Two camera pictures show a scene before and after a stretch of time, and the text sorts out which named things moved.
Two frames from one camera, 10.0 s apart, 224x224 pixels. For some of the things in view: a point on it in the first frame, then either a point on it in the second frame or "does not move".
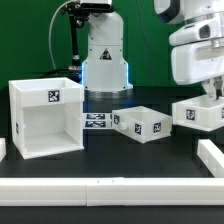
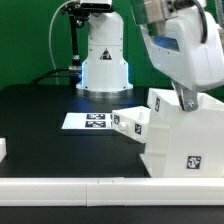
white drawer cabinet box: [47, 116] to [184, 143]
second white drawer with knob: [142, 124] does not move
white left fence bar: [3, 150] does not move
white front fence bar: [111, 191] does not move
